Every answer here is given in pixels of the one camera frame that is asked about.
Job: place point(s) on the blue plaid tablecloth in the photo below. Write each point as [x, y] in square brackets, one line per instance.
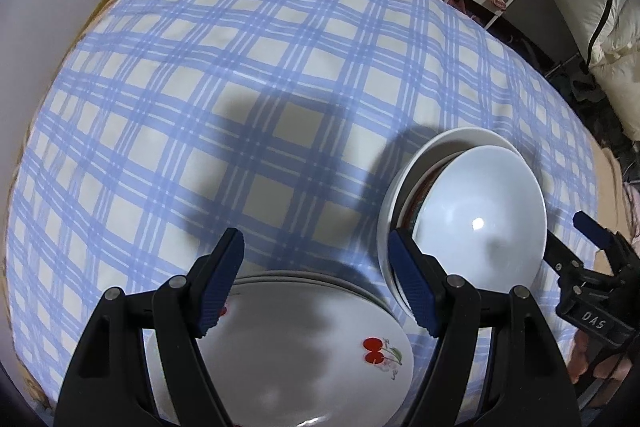
[200, 107]

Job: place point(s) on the large white bowl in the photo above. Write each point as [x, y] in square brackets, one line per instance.
[386, 232]

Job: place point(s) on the person's right hand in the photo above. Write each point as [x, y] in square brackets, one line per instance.
[580, 357]

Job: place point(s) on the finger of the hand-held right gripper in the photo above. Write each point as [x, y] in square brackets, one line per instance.
[560, 252]
[590, 227]

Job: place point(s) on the cream padded duvet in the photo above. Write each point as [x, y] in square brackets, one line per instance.
[620, 32]

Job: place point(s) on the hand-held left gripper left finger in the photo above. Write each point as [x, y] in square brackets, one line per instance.
[220, 297]

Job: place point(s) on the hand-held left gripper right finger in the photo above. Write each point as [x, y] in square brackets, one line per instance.
[412, 282]

